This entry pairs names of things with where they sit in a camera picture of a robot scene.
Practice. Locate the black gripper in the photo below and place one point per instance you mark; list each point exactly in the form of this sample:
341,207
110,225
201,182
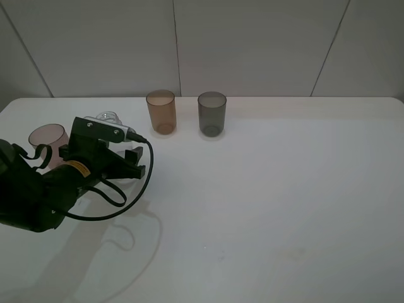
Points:
88,161

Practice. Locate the clear plastic water bottle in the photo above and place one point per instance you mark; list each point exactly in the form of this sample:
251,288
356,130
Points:
118,148

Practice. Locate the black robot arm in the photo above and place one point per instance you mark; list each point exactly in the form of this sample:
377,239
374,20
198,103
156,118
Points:
39,202

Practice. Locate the amber translucent plastic cup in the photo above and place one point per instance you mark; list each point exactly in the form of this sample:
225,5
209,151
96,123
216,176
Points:
161,107

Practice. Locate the pink translucent plastic cup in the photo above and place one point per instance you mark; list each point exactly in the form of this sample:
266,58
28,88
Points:
53,135

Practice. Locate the grey translucent plastic cup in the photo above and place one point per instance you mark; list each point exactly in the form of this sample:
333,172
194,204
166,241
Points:
211,112

